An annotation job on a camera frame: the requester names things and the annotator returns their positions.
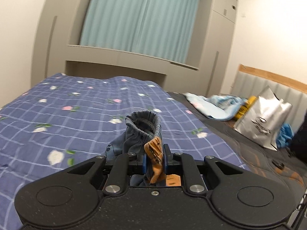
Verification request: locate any teal window curtain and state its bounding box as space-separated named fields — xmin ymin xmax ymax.
xmin=80 ymin=0 xmax=199 ymax=63

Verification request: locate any blue pants orange vehicle print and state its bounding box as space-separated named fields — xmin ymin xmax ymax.
xmin=103 ymin=110 xmax=182 ymax=187

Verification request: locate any blue crumpled cloth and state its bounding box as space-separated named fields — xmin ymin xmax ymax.
xmin=276 ymin=123 xmax=294 ymax=149

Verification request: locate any purple checked floral quilt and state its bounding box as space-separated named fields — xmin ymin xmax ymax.
xmin=1 ymin=73 xmax=247 ymax=229

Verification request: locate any beige built-in wardrobe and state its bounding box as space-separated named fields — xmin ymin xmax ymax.
xmin=31 ymin=0 xmax=238 ymax=96

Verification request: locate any yellow plastic bag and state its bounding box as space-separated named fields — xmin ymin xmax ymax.
xmin=234 ymin=96 xmax=257 ymax=121

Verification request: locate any wooden padded headboard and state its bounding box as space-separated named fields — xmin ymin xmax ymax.
xmin=230 ymin=64 xmax=306 ymax=132

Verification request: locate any silver white shopping bag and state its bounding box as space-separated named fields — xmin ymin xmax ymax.
xmin=234 ymin=86 xmax=292 ymax=151

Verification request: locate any black bag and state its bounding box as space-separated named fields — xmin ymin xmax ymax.
xmin=289 ymin=114 xmax=307 ymax=163

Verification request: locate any light blue white blanket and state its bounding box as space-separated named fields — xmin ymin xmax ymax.
xmin=184 ymin=92 xmax=247 ymax=121

